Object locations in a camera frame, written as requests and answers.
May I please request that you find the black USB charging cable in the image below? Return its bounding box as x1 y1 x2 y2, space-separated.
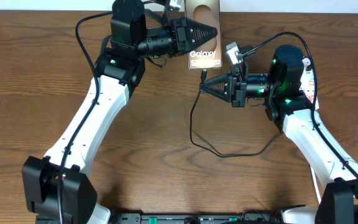
190 68 284 158

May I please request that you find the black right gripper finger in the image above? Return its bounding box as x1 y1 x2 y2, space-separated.
203 72 232 85
200 82 231 102

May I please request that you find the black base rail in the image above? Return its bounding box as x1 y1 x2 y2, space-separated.
35 211 316 224

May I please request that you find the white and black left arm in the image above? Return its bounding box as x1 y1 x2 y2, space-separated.
22 0 218 223

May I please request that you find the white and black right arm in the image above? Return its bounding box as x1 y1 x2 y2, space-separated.
200 44 358 223

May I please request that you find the white power strip cord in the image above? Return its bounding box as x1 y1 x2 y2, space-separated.
310 166 323 205

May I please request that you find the white power strip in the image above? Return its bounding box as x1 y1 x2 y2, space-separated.
300 57 315 102

